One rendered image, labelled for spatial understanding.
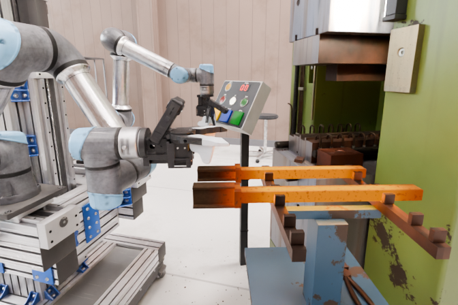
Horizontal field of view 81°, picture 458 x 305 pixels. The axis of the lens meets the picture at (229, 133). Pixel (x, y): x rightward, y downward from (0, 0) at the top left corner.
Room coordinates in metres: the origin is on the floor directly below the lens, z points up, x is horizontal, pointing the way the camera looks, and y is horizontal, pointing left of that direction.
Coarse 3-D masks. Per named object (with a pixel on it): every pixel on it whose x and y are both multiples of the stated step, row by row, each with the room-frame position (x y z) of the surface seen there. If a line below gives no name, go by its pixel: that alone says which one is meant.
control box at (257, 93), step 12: (240, 84) 1.55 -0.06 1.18; (252, 84) 1.47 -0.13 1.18; (264, 84) 1.43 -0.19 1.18; (228, 96) 1.57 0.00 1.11; (240, 96) 1.49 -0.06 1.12; (252, 96) 1.41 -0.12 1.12; (264, 96) 1.43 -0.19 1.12; (228, 108) 1.51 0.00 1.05; (240, 108) 1.43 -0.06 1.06; (252, 108) 1.38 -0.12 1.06; (252, 120) 1.38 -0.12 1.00; (240, 132) 1.45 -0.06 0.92; (252, 132) 1.38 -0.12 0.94
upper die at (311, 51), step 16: (304, 48) 1.04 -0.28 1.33; (320, 48) 0.94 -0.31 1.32; (336, 48) 0.95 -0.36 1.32; (352, 48) 0.96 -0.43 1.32; (368, 48) 0.97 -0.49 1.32; (384, 48) 0.98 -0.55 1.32; (304, 64) 1.03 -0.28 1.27; (320, 64) 1.00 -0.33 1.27; (352, 64) 1.00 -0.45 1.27; (368, 64) 1.00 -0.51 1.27; (384, 64) 1.00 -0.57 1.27
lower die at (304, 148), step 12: (336, 132) 1.17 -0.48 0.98; (348, 132) 1.13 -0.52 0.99; (360, 132) 1.08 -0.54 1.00; (300, 144) 1.02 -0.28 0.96; (312, 144) 0.93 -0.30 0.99; (324, 144) 0.94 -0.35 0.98; (336, 144) 0.95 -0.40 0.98; (348, 144) 0.96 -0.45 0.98; (360, 144) 0.97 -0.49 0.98; (372, 144) 0.98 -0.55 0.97; (300, 156) 1.02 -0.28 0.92; (312, 156) 0.93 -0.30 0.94; (372, 156) 0.99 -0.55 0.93
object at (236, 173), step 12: (204, 168) 0.60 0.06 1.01; (216, 168) 0.60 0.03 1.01; (228, 168) 0.60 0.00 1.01; (240, 168) 0.59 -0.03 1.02; (252, 168) 0.61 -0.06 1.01; (264, 168) 0.61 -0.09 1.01; (276, 168) 0.61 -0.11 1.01; (288, 168) 0.61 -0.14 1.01; (300, 168) 0.61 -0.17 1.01; (312, 168) 0.61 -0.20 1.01; (324, 168) 0.61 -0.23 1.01; (336, 168) 0.61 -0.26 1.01; (348, 168) 0.61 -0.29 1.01; (360, 168) 0.61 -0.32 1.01; (204, 180) 0.59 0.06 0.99; (216, 180) 0.59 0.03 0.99; (228, 180) 0.59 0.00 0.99; (240, 180) 0.59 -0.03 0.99
